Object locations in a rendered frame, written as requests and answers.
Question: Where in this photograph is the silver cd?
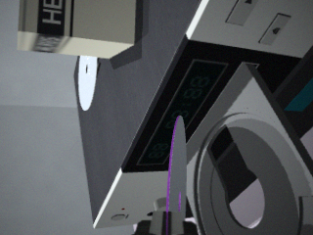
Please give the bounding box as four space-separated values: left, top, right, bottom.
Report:
78 56 98 111

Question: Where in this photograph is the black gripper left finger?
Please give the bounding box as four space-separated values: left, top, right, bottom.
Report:
132 211 166 235

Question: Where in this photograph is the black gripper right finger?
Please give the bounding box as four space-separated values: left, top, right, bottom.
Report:
167 211 199 235

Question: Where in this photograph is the purple cd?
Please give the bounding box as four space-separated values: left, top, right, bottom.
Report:
166 116 187 235

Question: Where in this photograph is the cream rectangular box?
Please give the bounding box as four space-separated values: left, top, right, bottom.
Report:
18 0 136 59

